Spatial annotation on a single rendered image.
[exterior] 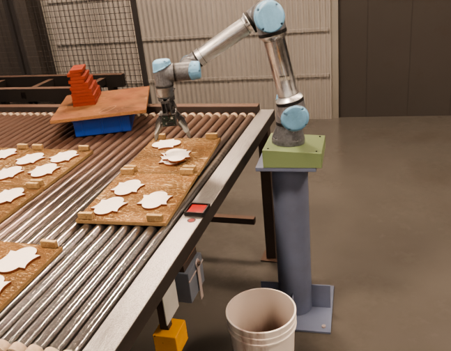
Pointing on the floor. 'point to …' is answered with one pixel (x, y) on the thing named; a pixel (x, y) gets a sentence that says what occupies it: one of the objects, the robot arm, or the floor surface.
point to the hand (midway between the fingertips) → (173, 139)
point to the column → (297, 250)
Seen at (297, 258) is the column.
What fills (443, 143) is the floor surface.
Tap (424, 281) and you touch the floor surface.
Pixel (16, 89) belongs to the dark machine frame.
